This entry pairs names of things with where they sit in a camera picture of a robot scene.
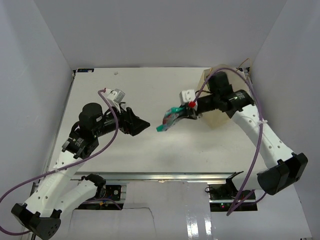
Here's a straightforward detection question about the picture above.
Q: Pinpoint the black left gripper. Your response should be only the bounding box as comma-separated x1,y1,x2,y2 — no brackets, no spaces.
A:
94,101,150,137

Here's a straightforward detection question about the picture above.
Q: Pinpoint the teal snack packet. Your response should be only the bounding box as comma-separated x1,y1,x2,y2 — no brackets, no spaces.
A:
156,106,186,132

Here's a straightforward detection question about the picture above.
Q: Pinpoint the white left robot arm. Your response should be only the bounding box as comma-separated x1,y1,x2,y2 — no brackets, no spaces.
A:
11,102,150,240

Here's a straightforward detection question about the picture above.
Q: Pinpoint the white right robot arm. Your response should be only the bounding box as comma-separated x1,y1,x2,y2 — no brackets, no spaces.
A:
170,71,308,200

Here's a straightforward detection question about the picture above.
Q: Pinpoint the brown paper bag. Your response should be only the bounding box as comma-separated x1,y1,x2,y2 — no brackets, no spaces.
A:
194,64,255,129

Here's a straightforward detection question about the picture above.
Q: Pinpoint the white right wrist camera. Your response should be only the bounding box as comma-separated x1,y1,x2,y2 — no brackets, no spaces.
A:
179,89,198,110

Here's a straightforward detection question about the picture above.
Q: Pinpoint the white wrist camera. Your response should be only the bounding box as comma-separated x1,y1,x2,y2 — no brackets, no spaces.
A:
179,89,198,110
104,88,126,112

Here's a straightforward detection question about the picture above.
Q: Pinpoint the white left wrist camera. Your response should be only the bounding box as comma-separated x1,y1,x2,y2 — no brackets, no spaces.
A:
104,88,126,112

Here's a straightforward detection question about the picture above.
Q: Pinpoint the aluminium front rail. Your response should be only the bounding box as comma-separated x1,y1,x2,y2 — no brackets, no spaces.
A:
75,171,233,182

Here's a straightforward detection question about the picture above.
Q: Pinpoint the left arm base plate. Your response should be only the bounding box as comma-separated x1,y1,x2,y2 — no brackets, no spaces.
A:
77,185,123,211

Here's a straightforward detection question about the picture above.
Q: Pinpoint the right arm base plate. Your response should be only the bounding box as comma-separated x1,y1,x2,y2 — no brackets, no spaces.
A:
204,183,258,213

